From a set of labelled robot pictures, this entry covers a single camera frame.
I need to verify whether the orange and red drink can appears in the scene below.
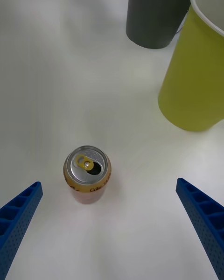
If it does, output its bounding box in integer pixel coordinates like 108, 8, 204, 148
63, 145, 112, 205

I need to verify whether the grey plastic bin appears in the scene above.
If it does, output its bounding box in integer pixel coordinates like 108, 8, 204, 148
126, 0, 203, 50

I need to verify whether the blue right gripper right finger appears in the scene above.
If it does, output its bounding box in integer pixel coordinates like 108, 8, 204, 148
176, 177, 224, 280

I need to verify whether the yellow-green plastic bin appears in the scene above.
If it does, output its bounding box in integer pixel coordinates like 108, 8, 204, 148
157, 0, 224, 132

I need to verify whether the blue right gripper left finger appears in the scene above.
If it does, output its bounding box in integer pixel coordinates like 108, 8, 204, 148
0, 181, 43, 280

